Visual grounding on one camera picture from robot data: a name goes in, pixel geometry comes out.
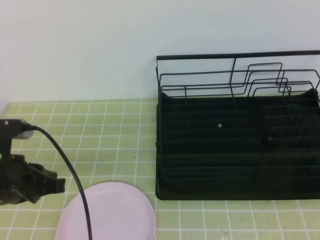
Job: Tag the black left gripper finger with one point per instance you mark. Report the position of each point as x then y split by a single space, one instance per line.
58 185

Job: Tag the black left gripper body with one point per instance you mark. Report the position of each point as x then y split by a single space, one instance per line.
22 181

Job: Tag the pink round plate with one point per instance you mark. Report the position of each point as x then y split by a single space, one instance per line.
118 211

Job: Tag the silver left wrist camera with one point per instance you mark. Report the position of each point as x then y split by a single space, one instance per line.
12 129

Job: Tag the black wire dish rack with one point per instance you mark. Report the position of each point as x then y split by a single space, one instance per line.
247 130

